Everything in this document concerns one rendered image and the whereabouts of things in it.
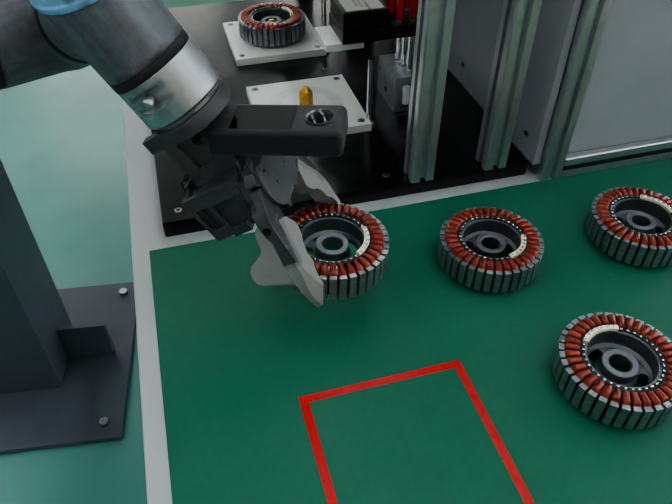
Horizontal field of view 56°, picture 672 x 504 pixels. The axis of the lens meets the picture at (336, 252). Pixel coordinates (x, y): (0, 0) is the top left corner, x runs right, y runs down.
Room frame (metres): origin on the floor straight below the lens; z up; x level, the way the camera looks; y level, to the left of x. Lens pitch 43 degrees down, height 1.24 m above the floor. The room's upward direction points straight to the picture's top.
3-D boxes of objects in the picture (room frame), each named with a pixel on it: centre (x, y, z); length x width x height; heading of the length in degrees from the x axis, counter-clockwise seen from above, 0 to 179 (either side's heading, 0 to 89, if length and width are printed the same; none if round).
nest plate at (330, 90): (0.81, 0.04, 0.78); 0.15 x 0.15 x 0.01; 16
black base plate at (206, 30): (0.93, 0.06, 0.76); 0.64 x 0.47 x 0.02; 16
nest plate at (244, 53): (1.04, 0.11, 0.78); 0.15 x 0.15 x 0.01; 16
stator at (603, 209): (0.56, -0.35, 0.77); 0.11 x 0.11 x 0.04
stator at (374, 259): (0.46, 0.00, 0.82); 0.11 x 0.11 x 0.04
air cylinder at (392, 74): (0.85, -0.10, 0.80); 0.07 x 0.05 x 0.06; 16
